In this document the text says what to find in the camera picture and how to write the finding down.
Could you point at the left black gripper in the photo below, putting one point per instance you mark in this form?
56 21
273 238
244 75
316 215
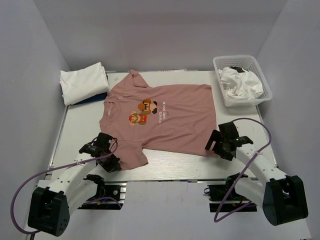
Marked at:
114 166

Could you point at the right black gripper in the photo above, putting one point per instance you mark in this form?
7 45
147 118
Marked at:
216 136

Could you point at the pink printed t-shirt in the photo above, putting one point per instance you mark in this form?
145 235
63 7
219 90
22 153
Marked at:
175 118

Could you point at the white printed t-shirt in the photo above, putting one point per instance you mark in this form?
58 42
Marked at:
240 84

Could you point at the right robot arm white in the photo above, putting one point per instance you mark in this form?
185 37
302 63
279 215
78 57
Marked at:
281 197

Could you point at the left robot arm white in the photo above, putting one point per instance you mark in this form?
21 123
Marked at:
52 206

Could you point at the folded blue t-shirt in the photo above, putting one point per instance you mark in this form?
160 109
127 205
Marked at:
95 98

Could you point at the white plastic basket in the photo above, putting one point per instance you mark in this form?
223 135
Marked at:
246 62

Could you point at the folded white t-shirt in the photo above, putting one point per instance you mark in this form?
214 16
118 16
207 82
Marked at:
82 84

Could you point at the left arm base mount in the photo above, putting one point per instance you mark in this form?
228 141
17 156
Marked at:
109 195

